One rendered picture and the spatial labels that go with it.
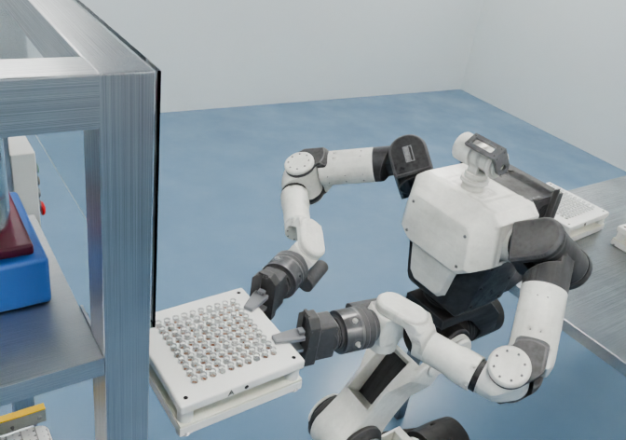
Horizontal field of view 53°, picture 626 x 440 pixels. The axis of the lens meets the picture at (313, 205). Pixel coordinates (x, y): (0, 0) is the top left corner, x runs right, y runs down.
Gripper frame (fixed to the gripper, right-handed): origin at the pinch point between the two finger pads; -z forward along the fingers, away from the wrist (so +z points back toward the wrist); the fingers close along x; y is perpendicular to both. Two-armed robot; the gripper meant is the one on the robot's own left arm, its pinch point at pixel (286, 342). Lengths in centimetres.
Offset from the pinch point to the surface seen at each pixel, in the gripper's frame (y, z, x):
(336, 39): 382, 225, 43
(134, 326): -18.1, -33.2, -25.8
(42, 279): -6, -43, -26
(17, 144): 85, -40, -6
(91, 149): -16, -38, -50
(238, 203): 223, 83, 100
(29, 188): 79, -38, 5
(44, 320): -9.2, -43.0, -22.0
